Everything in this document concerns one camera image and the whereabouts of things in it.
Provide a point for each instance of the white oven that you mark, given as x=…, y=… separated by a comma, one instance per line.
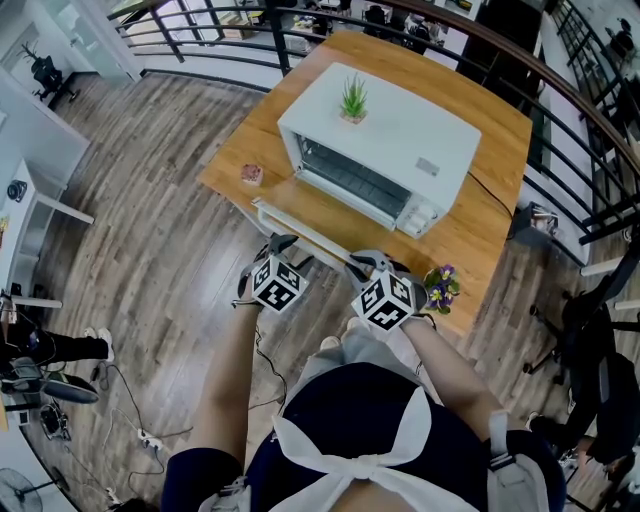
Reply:
x=410, y=125

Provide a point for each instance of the white glass oven door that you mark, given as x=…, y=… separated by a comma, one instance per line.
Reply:
x=300, y=231

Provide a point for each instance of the wooden table with white legs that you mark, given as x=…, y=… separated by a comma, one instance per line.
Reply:
x=235, y=165

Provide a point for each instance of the grey shorts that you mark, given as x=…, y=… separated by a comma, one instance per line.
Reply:
x=370, y=345

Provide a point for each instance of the white power strip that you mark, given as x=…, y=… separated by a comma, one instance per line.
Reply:
x=150, y=440

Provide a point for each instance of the black round device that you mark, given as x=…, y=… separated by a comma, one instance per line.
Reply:
x=17, y=191

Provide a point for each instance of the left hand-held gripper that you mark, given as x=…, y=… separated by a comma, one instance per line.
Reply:
x=277, y=285

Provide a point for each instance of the black railing with wooden handrail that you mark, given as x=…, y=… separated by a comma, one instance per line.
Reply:
x=282, y=45

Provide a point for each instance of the person's right forearm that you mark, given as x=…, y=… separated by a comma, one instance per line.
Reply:
x=445, y=365

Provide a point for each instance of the navy top with white bow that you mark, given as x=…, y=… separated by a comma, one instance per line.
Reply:
x=360, y=395

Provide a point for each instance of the person's right shoe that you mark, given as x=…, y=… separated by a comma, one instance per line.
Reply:
x=357, y=324

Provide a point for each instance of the white desk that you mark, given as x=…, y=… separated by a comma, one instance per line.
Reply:
x=65, y=209

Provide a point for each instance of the black floor device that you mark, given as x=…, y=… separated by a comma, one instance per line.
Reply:
x=52, y=422

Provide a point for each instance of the dark bin with magazines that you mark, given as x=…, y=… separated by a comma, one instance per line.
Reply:
x=525, y=225

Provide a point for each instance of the purple flower potted plant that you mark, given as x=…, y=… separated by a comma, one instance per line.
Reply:
x=442, y=292

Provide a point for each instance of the person's shoe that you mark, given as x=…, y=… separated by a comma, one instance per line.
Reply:
x=357, y=324
x=330, y=343

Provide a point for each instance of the black office chair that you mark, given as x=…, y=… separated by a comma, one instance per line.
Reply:
x=590, y=320
x=47, y=77

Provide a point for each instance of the person's left shoe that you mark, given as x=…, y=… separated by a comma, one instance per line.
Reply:
x=330, y=343

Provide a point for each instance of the green spiky potted plant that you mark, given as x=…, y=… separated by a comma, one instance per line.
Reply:
x=354, y=102

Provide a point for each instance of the black padded equipment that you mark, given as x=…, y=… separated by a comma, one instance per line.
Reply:
x=70, y=392

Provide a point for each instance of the black coat rack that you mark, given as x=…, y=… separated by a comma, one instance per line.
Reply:
x=31, y=52

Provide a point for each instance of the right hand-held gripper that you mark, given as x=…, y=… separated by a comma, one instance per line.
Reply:
x=385, y=300

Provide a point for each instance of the person's left forearm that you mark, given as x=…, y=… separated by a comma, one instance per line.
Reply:
x=232, y=360

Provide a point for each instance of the black pedestal fan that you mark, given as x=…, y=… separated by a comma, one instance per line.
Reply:
x=17, y=492

